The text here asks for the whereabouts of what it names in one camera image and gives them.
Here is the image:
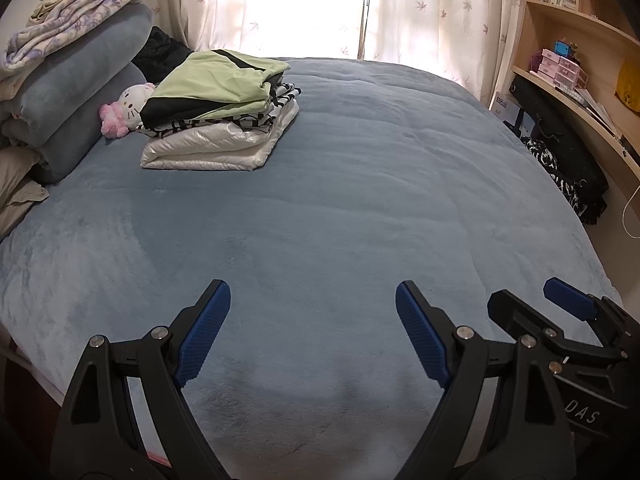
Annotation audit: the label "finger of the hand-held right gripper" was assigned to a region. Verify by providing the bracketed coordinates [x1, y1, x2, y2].
[544, 277, 640, 361]
[487, 289, 627, 373]

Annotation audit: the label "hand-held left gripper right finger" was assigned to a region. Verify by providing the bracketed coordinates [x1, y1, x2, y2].
[394, 280, 577, 480]

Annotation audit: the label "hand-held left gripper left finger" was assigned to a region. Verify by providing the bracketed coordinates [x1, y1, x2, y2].
[50, 279, 232, 480]

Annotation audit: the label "green and black hooded jacket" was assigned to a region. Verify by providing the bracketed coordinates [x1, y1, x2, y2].
[139, 49, 291, 131]

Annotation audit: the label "black and white patterned cloth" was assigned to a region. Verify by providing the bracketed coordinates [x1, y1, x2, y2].
[522, 137, 591, 221]

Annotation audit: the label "long black bag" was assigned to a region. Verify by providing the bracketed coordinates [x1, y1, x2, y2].
[509, 77, 611, 226]

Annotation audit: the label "white shiny puffer jacket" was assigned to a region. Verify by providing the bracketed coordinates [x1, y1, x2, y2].
[140, 99, 300, 171]

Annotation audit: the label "stack of papers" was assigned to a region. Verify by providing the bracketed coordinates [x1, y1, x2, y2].
[572, 87, 623, 136]

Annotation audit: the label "blue and white cardboard box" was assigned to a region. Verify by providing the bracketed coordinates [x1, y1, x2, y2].
[490, 91, 538, 136]

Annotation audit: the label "yellow bag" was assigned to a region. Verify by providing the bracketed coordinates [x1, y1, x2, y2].
[615, 62, 640, 111]

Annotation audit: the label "pink storage boxes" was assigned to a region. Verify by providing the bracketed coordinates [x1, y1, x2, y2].
[532, 49, 588, 92]

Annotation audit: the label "blue rolled blanket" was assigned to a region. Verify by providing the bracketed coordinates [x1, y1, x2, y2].
[17, 2, 155, 128]
[37, 62, 148, 185]

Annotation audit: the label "beige pillow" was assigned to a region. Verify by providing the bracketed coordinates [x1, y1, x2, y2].
[0, 146, 51, 241]

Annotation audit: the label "pink and white plush cat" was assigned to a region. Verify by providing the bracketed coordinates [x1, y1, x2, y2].
[98, 81, 156, 139]

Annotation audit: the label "black and white printed garment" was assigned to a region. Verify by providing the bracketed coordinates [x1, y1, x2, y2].
[135, 82, 302, 140]

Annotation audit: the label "wooden bookshelf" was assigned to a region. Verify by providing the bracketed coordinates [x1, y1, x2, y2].
[487, 0, 640, 196]

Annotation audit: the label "white leaf-print curtain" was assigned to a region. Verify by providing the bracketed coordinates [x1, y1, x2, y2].
[362, 0, 526, 106]
[182, 0, 373, 58]

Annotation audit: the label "purple floral blanket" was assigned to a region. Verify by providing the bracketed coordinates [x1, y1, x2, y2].
[0, 0, 163, 71]

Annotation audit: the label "white cable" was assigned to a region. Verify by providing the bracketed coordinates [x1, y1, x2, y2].
[621, 195, 640, 238]

